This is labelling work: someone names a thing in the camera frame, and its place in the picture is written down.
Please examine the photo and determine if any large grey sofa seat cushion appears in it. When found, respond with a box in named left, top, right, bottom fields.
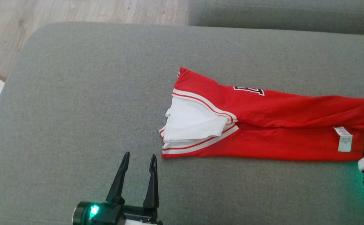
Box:
left=0, top=21, right=364, bottom=225

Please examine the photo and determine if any red jersey with white sleeves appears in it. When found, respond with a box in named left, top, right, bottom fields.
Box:
left=159, top=67, right=364, bottom=162

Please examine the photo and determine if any small grey sofa seat cushion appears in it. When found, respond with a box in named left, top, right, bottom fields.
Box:
left=188, top=0, right=364, bottom=36

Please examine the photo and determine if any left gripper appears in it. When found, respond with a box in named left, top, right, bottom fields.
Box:
left=72, top=152, right=163, bottom=225

